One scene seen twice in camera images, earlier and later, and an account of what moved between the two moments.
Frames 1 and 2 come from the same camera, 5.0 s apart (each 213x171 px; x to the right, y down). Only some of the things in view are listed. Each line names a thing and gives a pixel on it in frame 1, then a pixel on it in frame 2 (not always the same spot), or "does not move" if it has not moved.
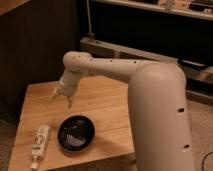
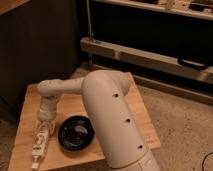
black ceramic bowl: [76, 133] does not move
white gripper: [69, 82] -> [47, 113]
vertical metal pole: [90, 35] does not move
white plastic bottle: [39, 145] does not move
